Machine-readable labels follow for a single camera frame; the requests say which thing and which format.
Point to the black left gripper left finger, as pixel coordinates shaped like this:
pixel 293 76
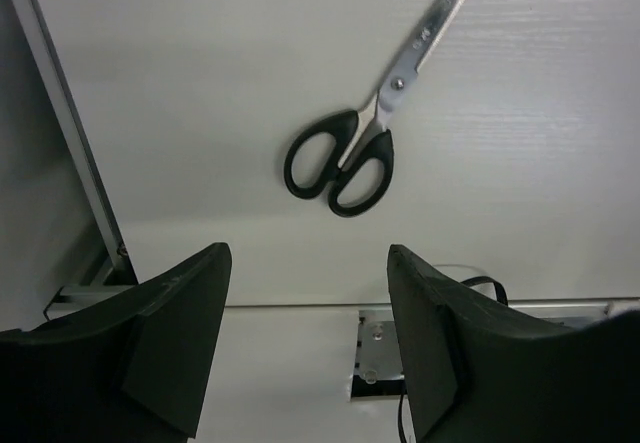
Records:
pixel 132 368

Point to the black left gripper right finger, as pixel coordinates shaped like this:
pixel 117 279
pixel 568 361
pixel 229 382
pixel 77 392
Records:
pixel 477 370

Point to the large black scissors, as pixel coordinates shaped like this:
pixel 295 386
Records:
pixel 363 135

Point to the aluminium frame rail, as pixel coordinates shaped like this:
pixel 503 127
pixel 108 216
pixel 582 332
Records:
pixel 115 272

